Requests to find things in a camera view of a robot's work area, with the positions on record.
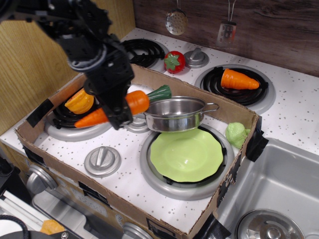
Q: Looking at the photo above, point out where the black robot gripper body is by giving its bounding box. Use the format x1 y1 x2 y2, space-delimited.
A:
83 39 134 105

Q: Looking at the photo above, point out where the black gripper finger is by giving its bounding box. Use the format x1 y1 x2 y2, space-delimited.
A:
109 94 133 130
96 93 112 117

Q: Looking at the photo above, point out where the orange toy carrot green top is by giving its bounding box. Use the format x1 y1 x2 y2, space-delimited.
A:
74 85 172 128

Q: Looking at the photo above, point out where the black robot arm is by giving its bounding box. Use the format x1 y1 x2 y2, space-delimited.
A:
0 0 134 129

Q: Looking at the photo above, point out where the light green plastic plate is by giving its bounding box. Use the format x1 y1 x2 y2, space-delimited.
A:
150 128 223 183

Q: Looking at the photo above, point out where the orange toy carrot without top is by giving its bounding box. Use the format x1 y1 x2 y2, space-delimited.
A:
221 69 260 90

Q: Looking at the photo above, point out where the orange toy citrus half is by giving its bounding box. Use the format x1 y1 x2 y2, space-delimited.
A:
64 88 94 115

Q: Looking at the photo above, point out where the silver stove knob middle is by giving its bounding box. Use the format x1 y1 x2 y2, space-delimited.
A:
125 116 149 133

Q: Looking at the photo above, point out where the silver stove knob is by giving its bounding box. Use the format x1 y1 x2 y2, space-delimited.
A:
84 146 121 177
184 47 209 69
125 116 149 133

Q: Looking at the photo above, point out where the front left stove burner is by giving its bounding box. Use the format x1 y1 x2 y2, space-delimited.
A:
45 93 111 142

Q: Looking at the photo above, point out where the silver stove knob front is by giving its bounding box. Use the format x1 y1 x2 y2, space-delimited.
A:
84 146 121 177

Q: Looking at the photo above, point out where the small stainless steel pot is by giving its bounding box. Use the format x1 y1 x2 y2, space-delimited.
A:
144 96 219 132

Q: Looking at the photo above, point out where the red toy strawberry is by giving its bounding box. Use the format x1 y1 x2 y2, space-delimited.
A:
164 51 185 74

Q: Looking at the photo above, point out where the brown cardboard fence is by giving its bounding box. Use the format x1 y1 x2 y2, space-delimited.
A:
15 65 262 239

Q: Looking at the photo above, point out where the silver stove knob back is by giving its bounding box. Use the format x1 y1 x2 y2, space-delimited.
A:
184 47 209 69

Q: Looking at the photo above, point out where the hanging metal slotted spoon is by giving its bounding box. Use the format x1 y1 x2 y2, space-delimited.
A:
165 0 188 36

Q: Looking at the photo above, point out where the front right stove burner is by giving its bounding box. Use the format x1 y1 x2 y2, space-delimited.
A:
140 124 235 201

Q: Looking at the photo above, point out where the silver oven knob left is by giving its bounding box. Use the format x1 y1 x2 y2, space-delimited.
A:
26 164 58 195

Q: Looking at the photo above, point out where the silver oven knob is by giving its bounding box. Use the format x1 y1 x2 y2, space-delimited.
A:
122 223 153 239
26 164 58 195

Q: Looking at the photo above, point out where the green toy lettuce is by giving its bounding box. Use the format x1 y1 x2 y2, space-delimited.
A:
225 122 251 149

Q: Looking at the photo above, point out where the silver oven knob right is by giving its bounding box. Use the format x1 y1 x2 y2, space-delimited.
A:
122 223 153 239

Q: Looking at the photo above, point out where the hanging metal spatula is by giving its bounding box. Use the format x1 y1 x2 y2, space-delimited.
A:
216 0 237 48

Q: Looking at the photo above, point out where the orange toy piece bottom left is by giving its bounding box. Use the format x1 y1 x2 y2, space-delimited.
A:
40 219 65 235

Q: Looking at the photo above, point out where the back right stove burner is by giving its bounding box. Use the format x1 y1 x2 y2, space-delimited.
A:
195 64 276 115

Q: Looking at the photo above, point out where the grey toy sink basin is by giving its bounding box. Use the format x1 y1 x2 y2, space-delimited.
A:
217 139 319 239

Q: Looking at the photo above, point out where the steel pot lid in sink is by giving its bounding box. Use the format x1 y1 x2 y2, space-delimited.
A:
235 209 305 239

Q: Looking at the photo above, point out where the black cable bottom left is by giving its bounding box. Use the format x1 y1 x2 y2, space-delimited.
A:
0 214 29 239

